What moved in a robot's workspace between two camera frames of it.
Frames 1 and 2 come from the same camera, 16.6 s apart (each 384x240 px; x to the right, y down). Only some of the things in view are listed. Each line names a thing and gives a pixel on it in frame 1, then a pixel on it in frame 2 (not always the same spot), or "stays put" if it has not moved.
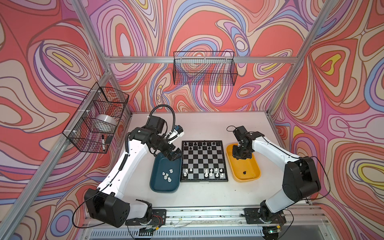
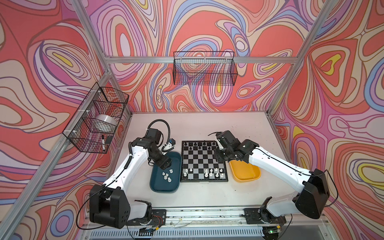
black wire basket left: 94,124 stays put
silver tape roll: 106,118 stays put
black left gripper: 171,157 -> 164,162
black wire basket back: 204,68 stays put
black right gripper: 236,155 -> 217,153
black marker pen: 103,143 stays put
